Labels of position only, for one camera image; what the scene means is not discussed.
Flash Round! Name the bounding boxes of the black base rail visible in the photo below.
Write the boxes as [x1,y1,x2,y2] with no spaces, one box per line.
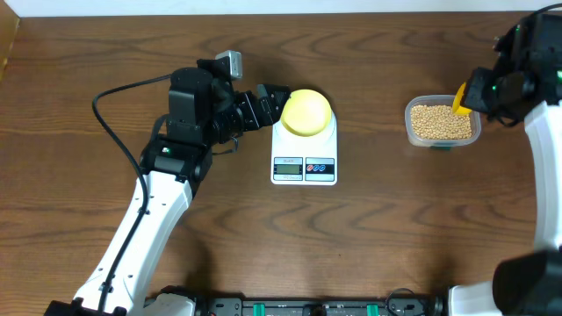
[191,294,443,316]

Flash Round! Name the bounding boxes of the yellow measuring scoop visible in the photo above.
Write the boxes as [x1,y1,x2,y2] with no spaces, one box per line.
[451,83,472,116]

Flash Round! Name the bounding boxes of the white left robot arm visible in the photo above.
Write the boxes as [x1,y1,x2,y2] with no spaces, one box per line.
[46,51,291,316]

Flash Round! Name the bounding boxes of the clear plastic container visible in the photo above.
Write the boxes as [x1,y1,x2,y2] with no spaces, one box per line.
[405,95,482,147]

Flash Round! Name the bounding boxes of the pale yellow bowl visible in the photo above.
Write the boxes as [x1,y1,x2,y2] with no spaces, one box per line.
[280,90,332,137]

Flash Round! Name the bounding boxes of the white digital kitchen scale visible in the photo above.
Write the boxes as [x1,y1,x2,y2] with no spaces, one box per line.
[270,112,338,186]

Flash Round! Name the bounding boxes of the soybeans in container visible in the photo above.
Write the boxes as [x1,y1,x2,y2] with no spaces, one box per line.
[410,104,472,140]

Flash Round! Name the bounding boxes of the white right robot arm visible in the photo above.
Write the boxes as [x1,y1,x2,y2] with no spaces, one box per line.
[446,5,561,315]

